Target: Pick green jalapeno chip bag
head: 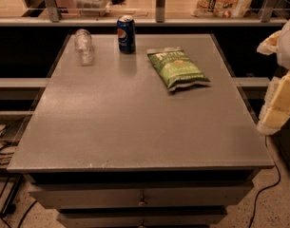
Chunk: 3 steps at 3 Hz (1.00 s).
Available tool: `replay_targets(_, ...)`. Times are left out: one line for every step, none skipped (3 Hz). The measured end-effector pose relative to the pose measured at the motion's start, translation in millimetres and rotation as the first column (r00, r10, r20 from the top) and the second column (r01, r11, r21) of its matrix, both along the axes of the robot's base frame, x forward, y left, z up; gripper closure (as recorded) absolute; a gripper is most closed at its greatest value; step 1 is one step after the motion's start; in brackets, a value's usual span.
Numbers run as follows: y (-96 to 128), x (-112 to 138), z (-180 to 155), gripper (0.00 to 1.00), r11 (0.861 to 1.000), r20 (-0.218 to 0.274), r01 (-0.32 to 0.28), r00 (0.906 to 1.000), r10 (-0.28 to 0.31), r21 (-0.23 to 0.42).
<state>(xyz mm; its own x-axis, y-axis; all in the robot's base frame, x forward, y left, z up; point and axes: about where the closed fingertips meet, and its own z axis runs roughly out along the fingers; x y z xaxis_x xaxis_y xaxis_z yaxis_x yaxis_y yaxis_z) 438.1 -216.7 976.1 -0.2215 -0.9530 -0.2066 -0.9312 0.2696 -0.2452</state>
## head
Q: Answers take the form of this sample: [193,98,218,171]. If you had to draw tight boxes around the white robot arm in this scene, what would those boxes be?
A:
[257,19,290,135]

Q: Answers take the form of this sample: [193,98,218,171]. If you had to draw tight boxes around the metal shelf rail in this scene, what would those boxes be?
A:
[0,0,287,27]

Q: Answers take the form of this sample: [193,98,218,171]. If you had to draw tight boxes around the blue pepsi can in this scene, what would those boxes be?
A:
[117,15,136,54]

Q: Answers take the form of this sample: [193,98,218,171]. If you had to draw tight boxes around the grey cabinet with drawers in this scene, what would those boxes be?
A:
[9,34,273,228]

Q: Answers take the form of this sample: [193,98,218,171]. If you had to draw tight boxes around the clear plastic container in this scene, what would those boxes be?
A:
[73,0,109,17]

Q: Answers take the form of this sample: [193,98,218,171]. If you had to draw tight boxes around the clear plastic water bottle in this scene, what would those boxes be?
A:
[74,28,94,66]

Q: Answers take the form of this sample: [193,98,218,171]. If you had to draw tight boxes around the black cable on right floor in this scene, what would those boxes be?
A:
[247,135,282,228]

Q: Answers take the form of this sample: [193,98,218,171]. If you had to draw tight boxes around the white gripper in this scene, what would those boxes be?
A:
[257,73,290,135]

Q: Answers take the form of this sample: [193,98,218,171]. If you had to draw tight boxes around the black cables on left floor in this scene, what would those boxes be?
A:
[0,117,38,228]

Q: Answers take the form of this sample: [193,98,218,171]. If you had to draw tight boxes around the colourful snack bag on shelf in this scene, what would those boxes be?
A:
[192,0,252,18]

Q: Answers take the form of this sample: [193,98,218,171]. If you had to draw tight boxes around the green jalapeno chip bag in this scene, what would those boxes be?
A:
[146,47,210,91]

